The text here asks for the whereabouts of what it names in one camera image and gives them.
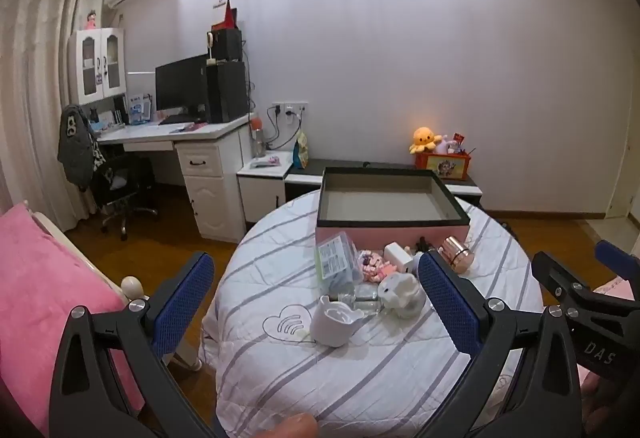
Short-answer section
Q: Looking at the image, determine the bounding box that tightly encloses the white wall outlet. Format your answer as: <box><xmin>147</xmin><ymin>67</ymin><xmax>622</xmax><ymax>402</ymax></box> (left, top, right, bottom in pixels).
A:
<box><xmin>272</xmin><ymin>101</ymin><xmax>309</xmax><ymax>118</ymax></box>

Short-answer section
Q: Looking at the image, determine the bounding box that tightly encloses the white bed frame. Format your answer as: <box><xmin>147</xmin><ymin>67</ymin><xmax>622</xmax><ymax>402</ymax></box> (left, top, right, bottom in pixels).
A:
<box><xmin>22</xmin><ymin>201</ymin><xmax>203</xmax><ymax>374</ymax></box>

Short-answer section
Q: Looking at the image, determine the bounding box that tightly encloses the black computer tower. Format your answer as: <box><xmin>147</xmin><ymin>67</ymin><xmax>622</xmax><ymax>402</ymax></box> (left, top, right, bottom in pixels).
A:
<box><xmin>206</xmin><ymin>61</ymin><xmax>249</xmax><ymax>124</ymax></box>

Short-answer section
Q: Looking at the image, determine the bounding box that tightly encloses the white door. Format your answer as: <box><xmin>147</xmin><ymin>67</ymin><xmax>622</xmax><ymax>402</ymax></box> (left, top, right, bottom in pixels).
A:
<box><xmin>606</xmin><ymin>138</ymin><xmax>640</xmax><ymax>219</ymax></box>

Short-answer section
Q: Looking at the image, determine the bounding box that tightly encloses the black white low bench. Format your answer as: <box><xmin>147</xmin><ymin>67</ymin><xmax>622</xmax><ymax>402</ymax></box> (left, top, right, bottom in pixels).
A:
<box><xmin>285</xmin><ymin>158</ymin><xmax>485</xmax><ymax>209</ymax></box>

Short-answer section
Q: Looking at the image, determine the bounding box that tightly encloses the colourful snack bag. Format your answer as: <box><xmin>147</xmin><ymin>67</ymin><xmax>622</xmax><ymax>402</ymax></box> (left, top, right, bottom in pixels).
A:
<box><xmin>292</xmin><ymin>132</ymin><xmax>311</xmax><ymax>170</ymax></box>

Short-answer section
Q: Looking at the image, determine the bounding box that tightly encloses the person's left hand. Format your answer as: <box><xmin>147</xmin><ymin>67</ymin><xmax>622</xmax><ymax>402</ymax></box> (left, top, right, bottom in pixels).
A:
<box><xmin>267</xmin><ymin>414</ymin><xmax>319</xmax><ymax>438</ymax></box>

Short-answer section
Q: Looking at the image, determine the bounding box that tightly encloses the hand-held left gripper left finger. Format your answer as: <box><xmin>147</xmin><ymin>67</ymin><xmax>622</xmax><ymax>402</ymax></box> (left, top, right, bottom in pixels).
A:
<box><xmin>49</xmin><ymin>251</ymin><xmax>221</xmax><ymax>438</ymax></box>

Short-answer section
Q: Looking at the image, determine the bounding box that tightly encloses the clear glass bottle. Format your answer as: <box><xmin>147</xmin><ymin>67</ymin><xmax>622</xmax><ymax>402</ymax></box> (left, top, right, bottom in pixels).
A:
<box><xmin>327</xmin><ymin>285</ymin><xmax>383</xmax><ymax>317</ymax></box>

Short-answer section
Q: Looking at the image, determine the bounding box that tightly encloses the white desk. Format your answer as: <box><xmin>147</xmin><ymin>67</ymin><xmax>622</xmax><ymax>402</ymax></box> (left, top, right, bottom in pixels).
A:
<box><xmin>95</xmin><ymin>112</ymin><xmax>257</xmax><ymax>243</ymax></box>

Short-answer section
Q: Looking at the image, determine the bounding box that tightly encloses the white elephant figurine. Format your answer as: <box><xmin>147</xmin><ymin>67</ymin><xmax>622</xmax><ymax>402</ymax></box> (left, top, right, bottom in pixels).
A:
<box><xmin>376</xmin><ymin>273</ymin><xmax>427</xmax><ymax>319</ymax></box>

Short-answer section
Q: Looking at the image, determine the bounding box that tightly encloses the cream curtain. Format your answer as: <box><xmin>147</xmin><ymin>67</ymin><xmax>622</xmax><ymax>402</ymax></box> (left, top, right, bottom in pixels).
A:
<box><xmin>0</xmin><ymin>0</ymin><xmax>108</xmax><ymax>231</ymax></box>

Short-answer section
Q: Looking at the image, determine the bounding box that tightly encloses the rose gold cylinder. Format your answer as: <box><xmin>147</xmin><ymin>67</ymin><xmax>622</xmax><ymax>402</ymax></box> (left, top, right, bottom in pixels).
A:
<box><xmin>440</xmin><ymin>234</ymin><xmax>477</xmax><ymax>275</ymax></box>

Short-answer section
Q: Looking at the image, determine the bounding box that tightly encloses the black office chair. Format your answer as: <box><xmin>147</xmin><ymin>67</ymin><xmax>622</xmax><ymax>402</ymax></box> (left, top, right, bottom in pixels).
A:
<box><xmin>87</xmin><ymin>151</ymin><xmax>161</xmax><ymax>241</ymax></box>

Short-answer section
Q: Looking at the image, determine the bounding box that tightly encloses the black patterned jacket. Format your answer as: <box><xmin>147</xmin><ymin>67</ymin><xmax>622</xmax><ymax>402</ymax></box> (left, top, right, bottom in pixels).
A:
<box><xmin>57</xmin><ymin>104</ymin><xmax>107</xmax><ymax>191</ymax></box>

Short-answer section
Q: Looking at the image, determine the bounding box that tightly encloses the orange toy box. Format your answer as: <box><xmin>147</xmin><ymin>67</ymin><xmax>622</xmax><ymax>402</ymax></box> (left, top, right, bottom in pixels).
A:
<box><xmin>415</xmin><ymin>151</ymin><xmax>472</xmax><ymax>181</ymax></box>

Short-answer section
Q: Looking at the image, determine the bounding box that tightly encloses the red gift box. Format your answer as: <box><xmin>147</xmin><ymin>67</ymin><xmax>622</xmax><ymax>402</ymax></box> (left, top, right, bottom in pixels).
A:
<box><xmin>211</xmin><ymin>0</ymin><xmax>239</xmax><ymax>32</ymax></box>

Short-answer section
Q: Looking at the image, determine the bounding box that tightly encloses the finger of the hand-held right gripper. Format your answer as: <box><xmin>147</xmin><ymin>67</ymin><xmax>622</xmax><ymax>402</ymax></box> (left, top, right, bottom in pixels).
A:
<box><xmin>531</xmin><ymin>251</ymin><xmax>597</xmax><ymax>315</ymax></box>
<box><xmin>594</xmin><ymin>240</ymin><xmax>640</xmax><ymax>302</ymax></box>

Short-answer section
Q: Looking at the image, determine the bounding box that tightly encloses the black computer monitor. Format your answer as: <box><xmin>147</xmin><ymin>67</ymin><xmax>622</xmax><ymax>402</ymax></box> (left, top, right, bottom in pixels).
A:
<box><xmin>154</xmin><ymin>53</ymin><xmax>210</xmax><ymax>115</ymax></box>

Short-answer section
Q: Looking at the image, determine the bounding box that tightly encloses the pink purple block toy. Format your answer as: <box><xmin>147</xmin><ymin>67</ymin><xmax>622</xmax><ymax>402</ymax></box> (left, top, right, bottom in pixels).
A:
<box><xmin>356</xmin><ymin>249</ymin><xmax>397</xmax><ymax>285</ymax></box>

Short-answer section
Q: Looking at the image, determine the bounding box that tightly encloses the yellow octopus plush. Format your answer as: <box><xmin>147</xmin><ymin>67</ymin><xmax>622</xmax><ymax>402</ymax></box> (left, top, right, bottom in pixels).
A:
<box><xmin>409</xmin><ymin>126</ymin><xmax>443</xmax><ymax>155</ymax></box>

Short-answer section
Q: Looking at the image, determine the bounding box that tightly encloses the pink storage box black rim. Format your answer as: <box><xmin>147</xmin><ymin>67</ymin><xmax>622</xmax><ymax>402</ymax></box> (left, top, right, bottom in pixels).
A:
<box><xmin>316</xmin><ymin>167</ymin><xmax>472</xmax><ymax>265</ymax></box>

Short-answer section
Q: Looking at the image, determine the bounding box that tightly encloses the clear plastic box green label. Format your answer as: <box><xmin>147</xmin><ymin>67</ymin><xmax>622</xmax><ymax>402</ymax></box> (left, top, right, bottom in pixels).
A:
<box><xmin>315</xmin><ymin>231</ymin><xmax>365</xmax><ymax>293</ymax></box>

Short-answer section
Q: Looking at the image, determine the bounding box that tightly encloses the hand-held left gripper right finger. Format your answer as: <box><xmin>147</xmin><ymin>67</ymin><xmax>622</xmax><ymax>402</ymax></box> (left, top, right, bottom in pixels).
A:
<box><xmin>417</xmin><ymin>248</ymin><xmax>585</xmax><ymax>438</ymax></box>

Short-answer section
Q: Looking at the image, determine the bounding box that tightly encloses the white bear-shaped cup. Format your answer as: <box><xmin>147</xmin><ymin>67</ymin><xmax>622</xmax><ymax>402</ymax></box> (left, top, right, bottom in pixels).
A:
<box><xmin>309</xmin><ymin>295</ymin><xmax>365</xmax><ymax>349</ymax></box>

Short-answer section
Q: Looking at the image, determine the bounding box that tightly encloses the white glass-door cabinet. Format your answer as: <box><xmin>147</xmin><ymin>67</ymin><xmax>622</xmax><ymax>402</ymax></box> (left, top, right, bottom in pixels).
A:
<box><xmin>67</xmin><ymin>27</ymin><xmax>127</xmax><ymax>106</ymax></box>

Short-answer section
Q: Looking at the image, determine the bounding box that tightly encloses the water bottle orange cap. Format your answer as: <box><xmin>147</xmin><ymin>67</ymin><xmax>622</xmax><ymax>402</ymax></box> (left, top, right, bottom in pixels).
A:
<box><xmin>250</xmin><ymin>118</ymin><xmax>266</xmax><ymax>159</ymax></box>

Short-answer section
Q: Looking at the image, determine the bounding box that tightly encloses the white charger block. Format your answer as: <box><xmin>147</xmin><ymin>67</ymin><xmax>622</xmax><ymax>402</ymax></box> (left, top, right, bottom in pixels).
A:
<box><xmin>383</xmin><ymin>241</ymin><xmax>414</xmax><ymax>276</ymax></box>

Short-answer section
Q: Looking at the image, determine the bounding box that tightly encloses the pink blanket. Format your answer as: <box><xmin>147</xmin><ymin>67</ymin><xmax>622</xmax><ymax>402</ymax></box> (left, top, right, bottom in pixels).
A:
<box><xmin>0</xmin><ymin>204</ymin><xmax>146</xmax><ymax>419</ymax></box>

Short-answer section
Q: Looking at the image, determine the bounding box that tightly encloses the black speaker box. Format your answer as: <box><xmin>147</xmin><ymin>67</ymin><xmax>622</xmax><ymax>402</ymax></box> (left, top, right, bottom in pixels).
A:
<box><xmin>206</xmin><ymin>28</ymin><xmax>243</xmax><ymax>63</ymax></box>

